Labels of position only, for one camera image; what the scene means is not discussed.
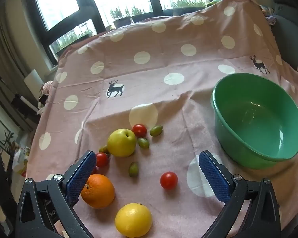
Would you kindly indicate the small green olive fruit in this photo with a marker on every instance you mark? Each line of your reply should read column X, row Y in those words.
column 156, row 130
column 103, row 149
column 143, row 142
column 133, row 169

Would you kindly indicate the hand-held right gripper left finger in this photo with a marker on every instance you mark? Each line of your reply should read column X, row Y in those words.
column 80, row 173

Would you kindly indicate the black chair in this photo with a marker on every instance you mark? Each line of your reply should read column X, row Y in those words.
column 0, row 183

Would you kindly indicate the grey sofa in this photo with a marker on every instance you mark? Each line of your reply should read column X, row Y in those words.
column 290, row 29

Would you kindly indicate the green plastic bowl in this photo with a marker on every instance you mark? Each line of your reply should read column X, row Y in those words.
column 253, row 129

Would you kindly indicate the orange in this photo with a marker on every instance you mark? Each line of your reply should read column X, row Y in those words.
column 100, row 191

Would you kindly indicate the black low box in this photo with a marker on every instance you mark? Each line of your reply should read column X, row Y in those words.
column 23, row 104

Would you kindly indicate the yellow lemon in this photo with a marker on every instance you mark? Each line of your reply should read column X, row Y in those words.
column 133, row 220

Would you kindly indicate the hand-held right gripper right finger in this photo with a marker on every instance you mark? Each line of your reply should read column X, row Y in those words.
column 213, row 176

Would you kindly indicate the pink polka dot deer cloth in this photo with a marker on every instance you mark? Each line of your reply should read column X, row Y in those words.
column 188, row 104

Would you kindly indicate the yellow-green pear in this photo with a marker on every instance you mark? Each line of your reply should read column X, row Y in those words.
column 121, row 142

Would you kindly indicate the black framed window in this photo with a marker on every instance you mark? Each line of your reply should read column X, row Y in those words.
column 89, row 12

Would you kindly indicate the pile of pastel clothes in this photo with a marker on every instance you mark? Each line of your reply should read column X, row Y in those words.
column 269, row 14

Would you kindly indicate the black planter with green plants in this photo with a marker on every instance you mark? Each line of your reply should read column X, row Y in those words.
column 186, row 6
column 129, row 18

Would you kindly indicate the printed plastic bag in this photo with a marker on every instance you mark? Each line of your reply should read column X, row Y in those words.
column 20, row 161

